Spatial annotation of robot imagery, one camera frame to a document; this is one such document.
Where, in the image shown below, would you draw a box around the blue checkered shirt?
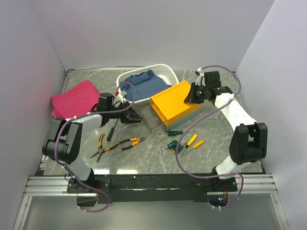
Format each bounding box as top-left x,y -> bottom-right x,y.
120,69 -> 171,101

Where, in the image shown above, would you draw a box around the white plastic basket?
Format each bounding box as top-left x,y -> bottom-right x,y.
116,64 -> 179,104

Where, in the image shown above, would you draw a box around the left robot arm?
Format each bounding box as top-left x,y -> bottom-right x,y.
42,93 -> 143,193

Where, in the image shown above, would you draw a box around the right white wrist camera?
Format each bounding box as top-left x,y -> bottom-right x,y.
195,68 -> 205,86

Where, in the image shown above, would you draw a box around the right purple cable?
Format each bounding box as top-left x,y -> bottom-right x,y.
176,65 -> 244,209

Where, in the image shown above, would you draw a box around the black handled hammer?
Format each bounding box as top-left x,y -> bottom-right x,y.
106,118 -> 119,142

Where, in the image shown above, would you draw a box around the yellow drawer cabinet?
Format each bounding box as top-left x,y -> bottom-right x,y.
150,80 -> 201,132

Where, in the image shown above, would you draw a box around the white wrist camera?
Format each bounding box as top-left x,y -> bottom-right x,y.
115,89 -> 127,98
195,68 -> 205,86

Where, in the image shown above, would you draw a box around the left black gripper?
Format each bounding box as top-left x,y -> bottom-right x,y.
107,101 -> 142,124

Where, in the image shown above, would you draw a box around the black base beam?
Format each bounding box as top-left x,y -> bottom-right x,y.
67,173 -> 238,206

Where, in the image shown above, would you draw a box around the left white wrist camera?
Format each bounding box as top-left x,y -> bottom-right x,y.
115,89 -> 127,98

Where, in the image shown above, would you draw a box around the pink folded towel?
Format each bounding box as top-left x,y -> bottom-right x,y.
51,80 -> 100,119

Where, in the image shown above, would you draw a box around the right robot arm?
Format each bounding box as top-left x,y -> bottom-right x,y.
184,69 -> 268,191

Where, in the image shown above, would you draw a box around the yellow screwdriver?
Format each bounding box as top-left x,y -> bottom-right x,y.
184,134 -> 198,150

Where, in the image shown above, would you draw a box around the aluminium frame rail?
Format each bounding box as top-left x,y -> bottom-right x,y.
23,174 -> 278,196

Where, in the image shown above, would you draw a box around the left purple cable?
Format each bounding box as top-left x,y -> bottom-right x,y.
54,81 -> 138,213

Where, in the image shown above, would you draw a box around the purple cable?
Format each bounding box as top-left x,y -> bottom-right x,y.
54,81 -> 138,213
176,65 -> 244,209

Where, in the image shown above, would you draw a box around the green orange stubby screwdriver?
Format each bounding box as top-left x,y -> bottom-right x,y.
172,143 -> 186,154

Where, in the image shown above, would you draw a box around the dark green screwdriver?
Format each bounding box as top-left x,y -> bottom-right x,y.
166,130 -> 184,137

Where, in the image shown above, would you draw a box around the yellow needle nose pliers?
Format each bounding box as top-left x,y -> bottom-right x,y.
90,133 -> 105,163

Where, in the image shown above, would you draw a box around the orange black combination pliers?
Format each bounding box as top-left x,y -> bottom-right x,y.
103,136 -> 147,153

